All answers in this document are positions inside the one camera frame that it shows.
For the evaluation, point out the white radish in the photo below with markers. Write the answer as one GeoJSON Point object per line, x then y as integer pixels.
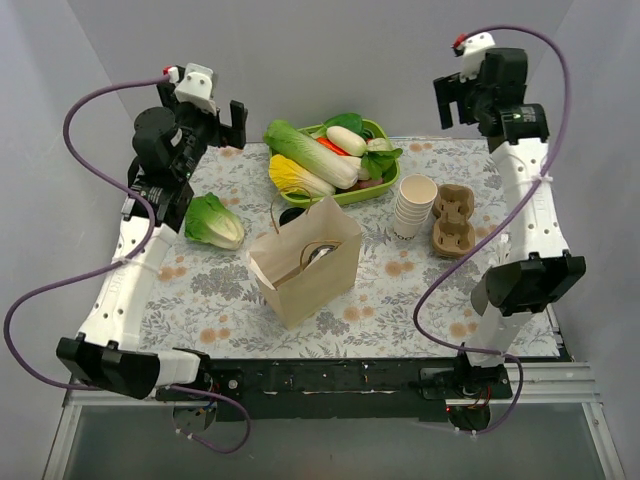
{"type": "Point", "coordinates": [348, 141]}

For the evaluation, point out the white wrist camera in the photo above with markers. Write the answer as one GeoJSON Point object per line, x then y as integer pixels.
{"type": "Point", "coordinates": [471, 50]}
{"type": "Point", "coordinates": [197, 88]}

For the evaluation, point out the green napa cabbage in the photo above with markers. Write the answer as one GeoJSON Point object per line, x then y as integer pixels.
{"type": "Point", "coordinates": [284, 139]}

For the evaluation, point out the stack of white paper cups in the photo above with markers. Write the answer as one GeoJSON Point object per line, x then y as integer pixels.
{"type": "Point", "coordinates": [413, 204]}

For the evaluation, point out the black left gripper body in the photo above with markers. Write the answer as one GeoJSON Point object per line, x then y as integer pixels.
{"type": "Point", "coordinates": [220, 125]}

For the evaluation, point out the black base bar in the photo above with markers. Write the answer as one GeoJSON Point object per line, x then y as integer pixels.
{"type": "Point", "coordinates": [345, 388]}

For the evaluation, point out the green bok choy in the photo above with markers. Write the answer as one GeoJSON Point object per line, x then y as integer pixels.
{"type": "Point", "coordinates": [380, 153]}

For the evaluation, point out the brown paper takeout bag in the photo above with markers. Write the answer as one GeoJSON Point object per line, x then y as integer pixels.
{"type": "Point", "coordinates": [294, 289]}

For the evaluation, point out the small green lettuce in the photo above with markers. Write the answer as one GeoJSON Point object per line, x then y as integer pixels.
{"type": "Point", "coordinates": [208, 221]}

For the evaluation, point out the orange carrot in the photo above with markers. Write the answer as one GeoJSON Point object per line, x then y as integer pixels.
{"type": "Point", "coordinates": [331, 146]}

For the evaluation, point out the brown pulp cup carrier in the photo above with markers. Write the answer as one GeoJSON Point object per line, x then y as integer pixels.
{"type": "Point", "coordinates": [453, 235]}

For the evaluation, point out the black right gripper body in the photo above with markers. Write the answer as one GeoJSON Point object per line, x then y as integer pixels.
{"type": "Point", "coordinates": [460, 93]}

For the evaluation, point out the floral table mat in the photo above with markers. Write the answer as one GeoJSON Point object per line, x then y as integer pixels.
{"type": "Point", "coordinates": [205, 298]}

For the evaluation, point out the aluminium frame rail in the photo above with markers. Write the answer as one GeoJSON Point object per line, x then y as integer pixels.
{"type": "Point", "coordinates": [556, 383]}

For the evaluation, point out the green plastic tray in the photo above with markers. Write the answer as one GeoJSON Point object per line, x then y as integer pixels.
{"type": "Point", "coordinates": [350, 197]}

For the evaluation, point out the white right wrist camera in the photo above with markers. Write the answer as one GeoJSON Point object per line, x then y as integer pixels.
{"type": "Point", "coordinates": [471, 50]}

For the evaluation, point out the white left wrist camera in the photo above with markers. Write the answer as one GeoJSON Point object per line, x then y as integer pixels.
{"type": "Point", "coordinates": [197, 88]}

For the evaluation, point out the black plastic cup lid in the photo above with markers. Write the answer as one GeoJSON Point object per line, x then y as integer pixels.
{"type": "Point", "coordinates": [320, 252]}

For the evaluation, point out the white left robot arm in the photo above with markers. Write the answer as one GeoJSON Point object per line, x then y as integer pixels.
{"type": "Point", "coordinates": [169, 140]}

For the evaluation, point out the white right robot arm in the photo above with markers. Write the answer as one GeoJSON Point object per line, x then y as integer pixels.
{"type": "Point", "coordinates": [538, 268]}

